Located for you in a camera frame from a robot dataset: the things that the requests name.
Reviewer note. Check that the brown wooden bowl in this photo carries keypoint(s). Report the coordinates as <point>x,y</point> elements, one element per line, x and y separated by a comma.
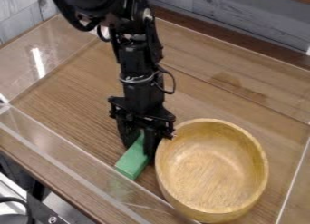
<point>212,170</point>

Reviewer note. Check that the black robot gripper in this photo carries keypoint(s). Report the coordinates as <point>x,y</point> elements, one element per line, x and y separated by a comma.
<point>139,111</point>

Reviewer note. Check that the green rectangular block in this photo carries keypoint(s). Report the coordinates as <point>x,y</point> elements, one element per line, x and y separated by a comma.
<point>134,161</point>

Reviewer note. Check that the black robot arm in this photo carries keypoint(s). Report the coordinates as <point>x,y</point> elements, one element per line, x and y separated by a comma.
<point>126,23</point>

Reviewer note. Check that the black metal table frame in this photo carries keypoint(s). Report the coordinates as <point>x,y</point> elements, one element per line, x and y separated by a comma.
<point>29,202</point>

